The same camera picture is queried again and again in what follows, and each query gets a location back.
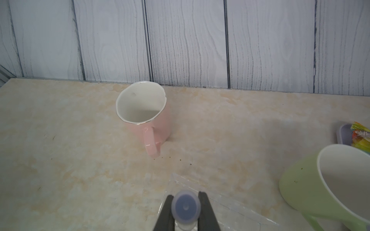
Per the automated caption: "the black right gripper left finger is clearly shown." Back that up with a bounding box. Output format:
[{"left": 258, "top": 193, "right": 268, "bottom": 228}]
[{"left": 153, "top": 195, "right": 174, "bottom": 231}]

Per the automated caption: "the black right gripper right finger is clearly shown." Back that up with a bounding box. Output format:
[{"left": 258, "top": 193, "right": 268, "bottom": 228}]
[{"left": 198, "top": 192, "right": 221, "bottom": 231}]

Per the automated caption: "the lilac lip balm tube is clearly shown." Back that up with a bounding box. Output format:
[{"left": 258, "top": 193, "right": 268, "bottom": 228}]
[{"left": 171, "top": 190, "right": 201, "bottom": 231}]

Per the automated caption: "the clear acrylic lipstick organizer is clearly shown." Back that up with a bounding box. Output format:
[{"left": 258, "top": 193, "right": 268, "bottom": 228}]
[{"left": 159, "top": 173, "right": 282, "bottom": 231}]

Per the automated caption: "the pink ceramic mug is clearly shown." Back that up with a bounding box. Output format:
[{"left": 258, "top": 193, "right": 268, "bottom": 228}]
[{"left": 116, "top": 81, "right": 172, "bottom": 158}]

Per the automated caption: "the light green ceramic mug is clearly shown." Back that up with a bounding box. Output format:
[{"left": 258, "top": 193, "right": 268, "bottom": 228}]
[{"left": 279, "top": 144, "right": 370, "bottom": 231}]

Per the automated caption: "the lilac plastic tray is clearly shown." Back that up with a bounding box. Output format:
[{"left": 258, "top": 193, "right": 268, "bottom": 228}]
[{"left": 336, "top": 124, "right": 352, "bottom": 146}]

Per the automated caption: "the Fox's fruits candy bag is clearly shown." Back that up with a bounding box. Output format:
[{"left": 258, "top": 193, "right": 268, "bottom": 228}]
[{"left": 350, "top": 122, "right": 370, "bottom": 154}]

